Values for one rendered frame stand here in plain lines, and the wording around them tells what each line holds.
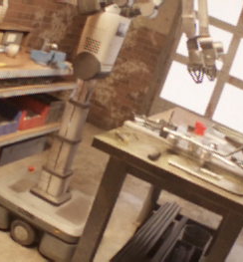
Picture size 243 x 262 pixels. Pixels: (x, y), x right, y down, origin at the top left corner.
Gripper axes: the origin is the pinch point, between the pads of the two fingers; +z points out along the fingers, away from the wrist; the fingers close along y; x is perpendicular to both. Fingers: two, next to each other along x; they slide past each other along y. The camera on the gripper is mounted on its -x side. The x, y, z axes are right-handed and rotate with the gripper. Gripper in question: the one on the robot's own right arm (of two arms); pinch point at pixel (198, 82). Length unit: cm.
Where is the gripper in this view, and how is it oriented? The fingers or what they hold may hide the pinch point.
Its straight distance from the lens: 204.2
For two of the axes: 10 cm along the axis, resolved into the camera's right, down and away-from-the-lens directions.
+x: -9.3, 1.1, 3.5
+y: 3.3, -1.5, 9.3
